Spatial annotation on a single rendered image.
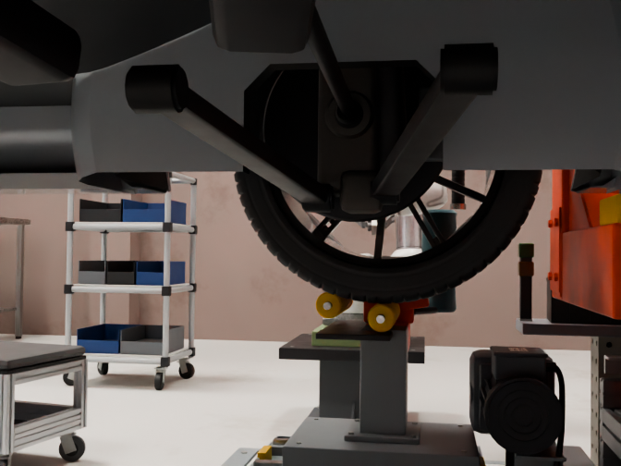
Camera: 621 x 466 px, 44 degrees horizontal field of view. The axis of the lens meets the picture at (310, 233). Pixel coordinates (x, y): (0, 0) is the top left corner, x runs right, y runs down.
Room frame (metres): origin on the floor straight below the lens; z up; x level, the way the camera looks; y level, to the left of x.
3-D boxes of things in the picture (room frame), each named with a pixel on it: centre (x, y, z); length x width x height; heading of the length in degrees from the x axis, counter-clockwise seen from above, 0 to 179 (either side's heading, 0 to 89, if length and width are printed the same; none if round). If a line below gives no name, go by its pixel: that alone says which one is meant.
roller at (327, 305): (1.81, -0.06, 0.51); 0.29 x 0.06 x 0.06; 171
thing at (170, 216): (3.71, 0.86, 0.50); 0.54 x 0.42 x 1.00; 81
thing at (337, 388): (2.88, -0.18, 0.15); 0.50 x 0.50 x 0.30; 81
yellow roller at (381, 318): (1.72, -0.17, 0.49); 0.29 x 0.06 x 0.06; 171
